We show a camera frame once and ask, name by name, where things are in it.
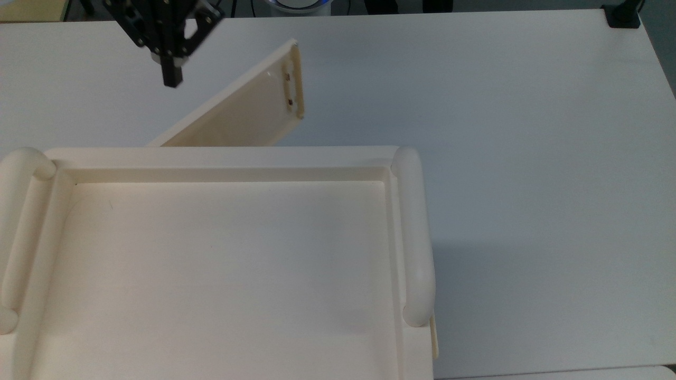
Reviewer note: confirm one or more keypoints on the cream plastic cabinet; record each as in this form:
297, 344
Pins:
211, 264

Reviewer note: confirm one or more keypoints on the black base object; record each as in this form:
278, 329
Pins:
406, 5

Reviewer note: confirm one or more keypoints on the tan wooden board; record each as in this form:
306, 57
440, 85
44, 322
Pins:
31, 8

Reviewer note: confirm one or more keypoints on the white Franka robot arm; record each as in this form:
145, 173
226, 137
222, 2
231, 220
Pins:
296, 4

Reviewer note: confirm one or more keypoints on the cream cabinet door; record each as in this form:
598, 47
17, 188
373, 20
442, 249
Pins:
237, 111

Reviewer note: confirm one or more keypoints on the black table clamp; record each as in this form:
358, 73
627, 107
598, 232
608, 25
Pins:
623, 13

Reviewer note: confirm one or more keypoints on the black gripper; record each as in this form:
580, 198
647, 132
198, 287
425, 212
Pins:
166, 16

